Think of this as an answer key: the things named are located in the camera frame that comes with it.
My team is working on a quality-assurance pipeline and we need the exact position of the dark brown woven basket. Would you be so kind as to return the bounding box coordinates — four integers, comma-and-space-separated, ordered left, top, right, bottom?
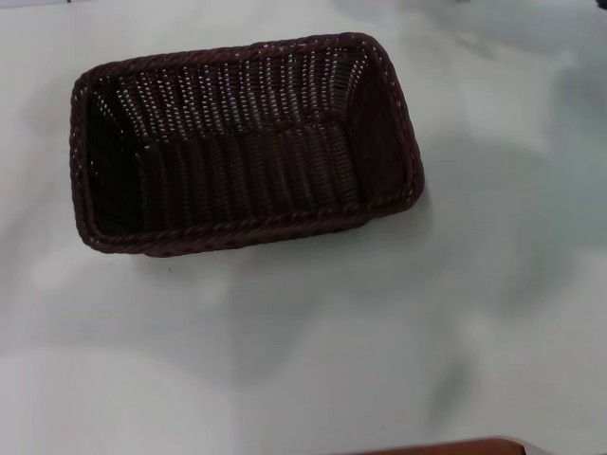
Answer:
69, 31, 426, 260

